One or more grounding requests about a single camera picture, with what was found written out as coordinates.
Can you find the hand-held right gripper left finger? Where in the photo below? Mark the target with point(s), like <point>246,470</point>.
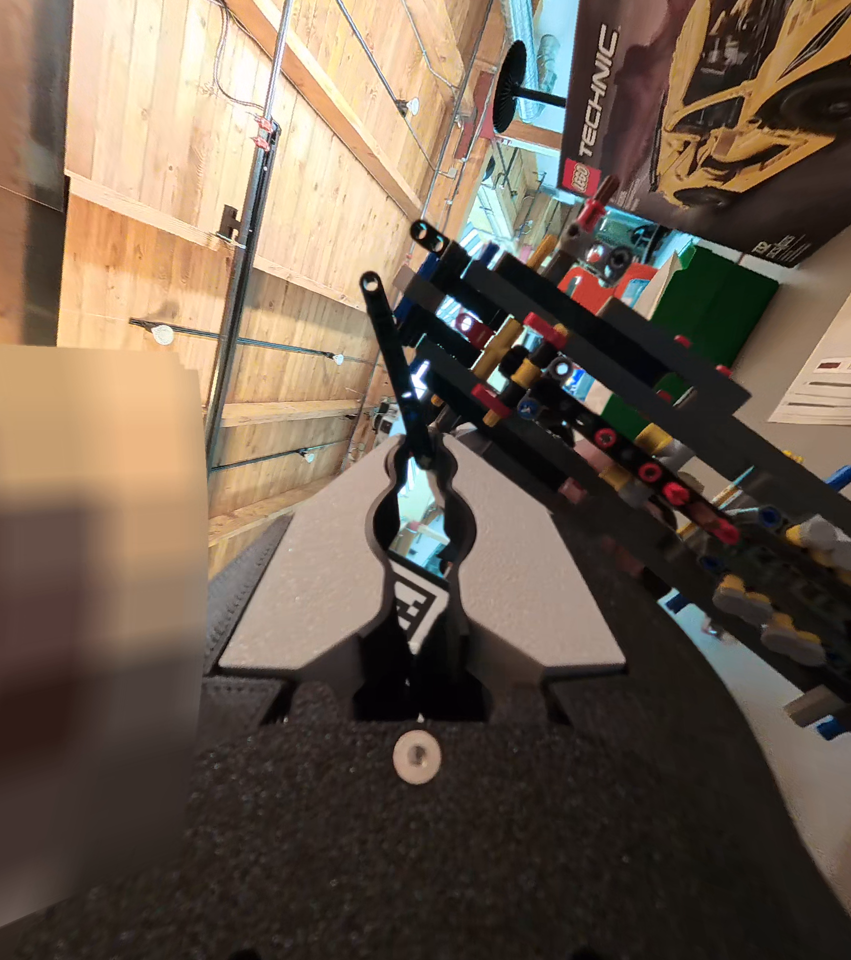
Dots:
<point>305,585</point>

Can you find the black thin lego beam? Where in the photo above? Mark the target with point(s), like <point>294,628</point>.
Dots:
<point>395,360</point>

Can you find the green storage bin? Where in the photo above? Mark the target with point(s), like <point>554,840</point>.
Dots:
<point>725,315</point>

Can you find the lego instruction booklet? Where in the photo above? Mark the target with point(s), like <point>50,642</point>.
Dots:
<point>845,375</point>

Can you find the red felt bag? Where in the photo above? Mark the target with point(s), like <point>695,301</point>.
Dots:
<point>583,289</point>

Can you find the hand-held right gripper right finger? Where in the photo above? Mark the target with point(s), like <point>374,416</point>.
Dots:
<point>538,585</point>

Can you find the lego chassis assembly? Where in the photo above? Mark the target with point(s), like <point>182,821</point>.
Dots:
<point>620,330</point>

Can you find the white sheet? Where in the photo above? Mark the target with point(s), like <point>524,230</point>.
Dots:
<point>662,289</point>

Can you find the lego set box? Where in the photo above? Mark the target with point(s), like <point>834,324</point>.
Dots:
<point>733,112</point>

